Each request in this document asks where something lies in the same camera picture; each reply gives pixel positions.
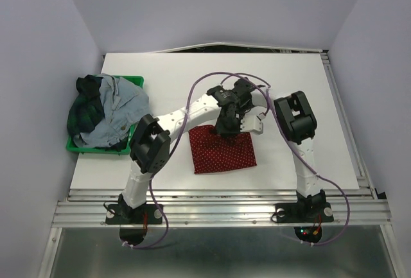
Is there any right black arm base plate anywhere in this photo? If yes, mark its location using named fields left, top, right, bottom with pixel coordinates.
left=270, top=202, right=334, bottom=224

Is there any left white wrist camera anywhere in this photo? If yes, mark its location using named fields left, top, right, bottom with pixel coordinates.
left=240, top=115, right=263, bottom=135

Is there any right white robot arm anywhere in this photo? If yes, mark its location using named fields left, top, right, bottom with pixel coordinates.
left=258, top=85, right=328, bottom=223

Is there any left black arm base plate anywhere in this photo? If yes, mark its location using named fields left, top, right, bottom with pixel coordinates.
left=103, top=204, right=163, bottom=225

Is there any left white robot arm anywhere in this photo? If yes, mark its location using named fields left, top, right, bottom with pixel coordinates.
left=113, top=78, right=255, bottom=224

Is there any dark green plaid skirt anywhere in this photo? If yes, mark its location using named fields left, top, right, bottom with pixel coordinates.
left=67, top=74, right=105, bottom=138

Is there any aluminium rail frame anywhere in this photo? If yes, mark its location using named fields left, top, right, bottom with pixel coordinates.
left=39, top=51, right=407, bottom=277

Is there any green plastic bin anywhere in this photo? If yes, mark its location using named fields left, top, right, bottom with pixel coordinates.
left=66, top=76, right=144, bottom=155

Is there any red polka dot skirt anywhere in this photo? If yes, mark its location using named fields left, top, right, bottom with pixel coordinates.
left=188, top=125, right=257, bottom=175

